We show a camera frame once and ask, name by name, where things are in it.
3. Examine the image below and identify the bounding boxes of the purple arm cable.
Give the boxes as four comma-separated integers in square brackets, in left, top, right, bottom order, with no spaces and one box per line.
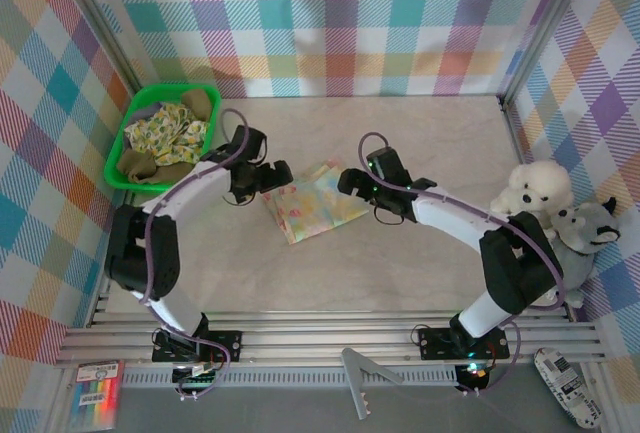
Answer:
[358,131,566,398]
[132,108,264,402]

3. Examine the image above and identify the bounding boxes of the coloured marker pack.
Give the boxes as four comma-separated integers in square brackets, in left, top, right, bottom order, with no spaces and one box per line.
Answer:
[69,358,125,429]

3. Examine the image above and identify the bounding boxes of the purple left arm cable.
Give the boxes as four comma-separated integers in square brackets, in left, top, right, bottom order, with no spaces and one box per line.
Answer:
[132,108,264,402]

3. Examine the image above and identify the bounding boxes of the lemon print skirt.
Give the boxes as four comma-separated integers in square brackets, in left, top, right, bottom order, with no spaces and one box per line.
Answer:
[123,102,210,167]

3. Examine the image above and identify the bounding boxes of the white plush dog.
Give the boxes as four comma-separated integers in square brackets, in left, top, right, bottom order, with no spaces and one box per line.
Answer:
[489,160,575,227]

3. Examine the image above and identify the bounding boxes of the grey slotted cable duct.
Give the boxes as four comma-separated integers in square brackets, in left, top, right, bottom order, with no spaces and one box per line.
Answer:
[122,367,461,388]

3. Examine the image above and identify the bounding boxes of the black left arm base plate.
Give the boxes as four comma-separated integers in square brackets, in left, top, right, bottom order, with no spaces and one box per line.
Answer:
[151,328,244,363]

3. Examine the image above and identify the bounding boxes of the grey triangular bracket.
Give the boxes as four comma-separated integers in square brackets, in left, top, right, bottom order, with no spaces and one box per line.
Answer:
[341,346,404,422]

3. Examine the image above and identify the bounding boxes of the aluminium rail frame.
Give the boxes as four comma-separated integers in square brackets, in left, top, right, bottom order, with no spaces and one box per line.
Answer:
[54,92,609,369]

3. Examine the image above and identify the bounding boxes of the grey purple skirt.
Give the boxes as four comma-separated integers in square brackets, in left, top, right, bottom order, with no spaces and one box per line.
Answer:
[133,101,167,118]

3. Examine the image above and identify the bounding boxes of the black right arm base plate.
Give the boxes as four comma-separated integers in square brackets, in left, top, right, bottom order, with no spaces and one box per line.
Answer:
[417,326,511,360]

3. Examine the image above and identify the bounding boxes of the white printed pouch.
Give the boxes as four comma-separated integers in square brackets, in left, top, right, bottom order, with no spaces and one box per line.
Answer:
[532,346,604,429]

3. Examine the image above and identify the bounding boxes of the olive skirt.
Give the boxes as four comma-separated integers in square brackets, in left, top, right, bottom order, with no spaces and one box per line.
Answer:
[115,88,214,187]

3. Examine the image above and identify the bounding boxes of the grey plush husky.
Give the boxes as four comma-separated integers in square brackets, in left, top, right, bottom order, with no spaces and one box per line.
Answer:
[547,196,624,309]

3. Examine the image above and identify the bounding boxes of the green plastic basket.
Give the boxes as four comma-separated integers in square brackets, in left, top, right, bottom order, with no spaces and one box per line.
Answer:
[103,83,223,190]

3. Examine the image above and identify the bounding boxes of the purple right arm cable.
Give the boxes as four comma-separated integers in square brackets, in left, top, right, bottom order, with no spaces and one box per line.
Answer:
[358,131,566,398]

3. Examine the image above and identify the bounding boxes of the aluminium frame post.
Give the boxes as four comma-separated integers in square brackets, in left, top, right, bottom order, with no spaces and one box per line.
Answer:
[58,0,146,102]
[498,0,599,107]

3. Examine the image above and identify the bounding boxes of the thin black right gripper cable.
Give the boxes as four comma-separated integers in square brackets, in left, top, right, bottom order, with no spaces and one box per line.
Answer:
[372,205,405,227]

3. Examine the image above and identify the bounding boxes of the pastel floral skirt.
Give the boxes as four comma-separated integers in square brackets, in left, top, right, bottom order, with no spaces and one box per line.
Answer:
[262,157,371,245]

